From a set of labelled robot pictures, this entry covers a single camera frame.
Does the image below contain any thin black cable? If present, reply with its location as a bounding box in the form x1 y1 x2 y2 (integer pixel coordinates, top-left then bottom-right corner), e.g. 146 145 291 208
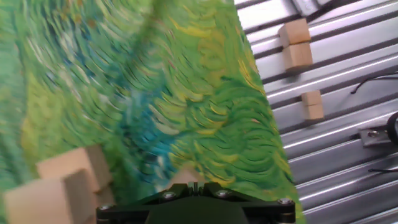
350 72 398 95

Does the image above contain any small wooden block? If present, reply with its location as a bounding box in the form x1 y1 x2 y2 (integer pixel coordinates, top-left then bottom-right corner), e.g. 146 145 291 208
277 17 314 73
300 90 325 122

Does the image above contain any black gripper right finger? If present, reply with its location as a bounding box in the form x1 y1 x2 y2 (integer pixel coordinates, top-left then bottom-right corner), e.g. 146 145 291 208
195 182 296 224

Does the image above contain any green blue painted cloth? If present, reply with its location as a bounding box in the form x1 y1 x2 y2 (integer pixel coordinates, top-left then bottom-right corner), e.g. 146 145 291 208
0 0 307 224

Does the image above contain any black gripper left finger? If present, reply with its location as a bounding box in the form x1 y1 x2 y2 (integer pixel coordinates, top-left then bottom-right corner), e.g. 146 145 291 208
96 182 197 224

